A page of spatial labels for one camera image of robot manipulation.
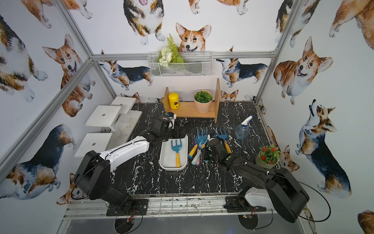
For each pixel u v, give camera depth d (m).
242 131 0.93
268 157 0.78
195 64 0.92
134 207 0.73
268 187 0.42
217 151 0.65
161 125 0.66
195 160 0.86
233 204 0.73
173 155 0.92
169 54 0.78
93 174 0.44
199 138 0.88
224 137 1.01
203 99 0.98
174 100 1.01
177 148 0.94
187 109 1.08
